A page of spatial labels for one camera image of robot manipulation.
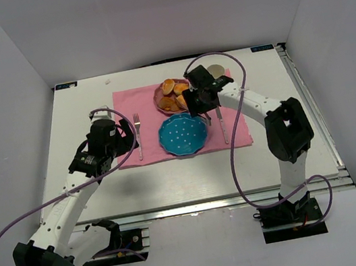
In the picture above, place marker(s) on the metal tongs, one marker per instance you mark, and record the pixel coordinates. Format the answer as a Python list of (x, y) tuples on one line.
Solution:
[(200, 101)]

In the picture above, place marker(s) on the fork with pink handle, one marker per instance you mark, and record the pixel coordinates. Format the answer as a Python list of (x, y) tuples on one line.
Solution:
[(137, 124)]

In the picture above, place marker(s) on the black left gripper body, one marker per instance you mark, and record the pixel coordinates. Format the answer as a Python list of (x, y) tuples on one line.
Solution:
[(126, 139)]

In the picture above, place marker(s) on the pink cloth placemat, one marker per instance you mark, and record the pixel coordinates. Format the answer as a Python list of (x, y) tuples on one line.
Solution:
[(141, 101)]

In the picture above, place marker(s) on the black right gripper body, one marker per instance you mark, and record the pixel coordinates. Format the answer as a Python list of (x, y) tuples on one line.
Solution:
[(198, 103)]

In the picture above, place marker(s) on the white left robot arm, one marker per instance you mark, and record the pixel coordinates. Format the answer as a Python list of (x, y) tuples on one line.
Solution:
[(51, 244)]

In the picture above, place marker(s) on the pink scalloped plate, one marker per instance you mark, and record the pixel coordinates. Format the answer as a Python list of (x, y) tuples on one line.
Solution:
[(158, 95)]

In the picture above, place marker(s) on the blue label corner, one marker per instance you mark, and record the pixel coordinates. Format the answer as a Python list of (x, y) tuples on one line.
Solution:
[(260, 48), (67, 85)]

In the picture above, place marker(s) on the blue label right corner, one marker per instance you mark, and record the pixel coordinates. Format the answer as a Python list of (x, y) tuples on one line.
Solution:
[(260, 48)]

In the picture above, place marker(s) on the pink ceramic mug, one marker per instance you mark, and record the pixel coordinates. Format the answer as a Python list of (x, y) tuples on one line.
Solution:
[(216, 71)]

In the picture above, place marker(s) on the knife with pink handle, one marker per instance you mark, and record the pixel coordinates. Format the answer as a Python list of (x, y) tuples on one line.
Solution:
[(222, 125)]

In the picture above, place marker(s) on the blue polka dot plate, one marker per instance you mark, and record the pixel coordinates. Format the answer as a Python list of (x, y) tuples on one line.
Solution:
[(183, 135)]

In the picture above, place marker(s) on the aluminium rail right side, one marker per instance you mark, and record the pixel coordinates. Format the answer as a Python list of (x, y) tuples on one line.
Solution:
[(343, 179)]

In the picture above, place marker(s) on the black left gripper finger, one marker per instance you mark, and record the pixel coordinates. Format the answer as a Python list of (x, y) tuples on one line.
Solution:
[(129, 144), (128, 130)]

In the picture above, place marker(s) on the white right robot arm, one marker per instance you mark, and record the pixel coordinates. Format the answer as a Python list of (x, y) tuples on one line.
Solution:
[(288, 131)]

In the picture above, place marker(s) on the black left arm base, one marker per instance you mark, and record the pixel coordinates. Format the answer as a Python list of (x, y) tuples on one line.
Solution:
[(125, 247)]

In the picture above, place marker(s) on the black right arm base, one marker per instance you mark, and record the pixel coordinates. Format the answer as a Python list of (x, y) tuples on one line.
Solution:
[(281, 223)]

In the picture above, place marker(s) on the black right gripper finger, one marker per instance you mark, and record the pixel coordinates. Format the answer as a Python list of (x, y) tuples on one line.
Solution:
[(207, 118), (191, 87)]

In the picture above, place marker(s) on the blue label left corner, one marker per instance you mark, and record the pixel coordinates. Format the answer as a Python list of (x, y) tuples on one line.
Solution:
[(67, 85)]

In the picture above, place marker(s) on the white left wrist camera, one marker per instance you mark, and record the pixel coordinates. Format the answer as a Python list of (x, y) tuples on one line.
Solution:
[(100, 114)]

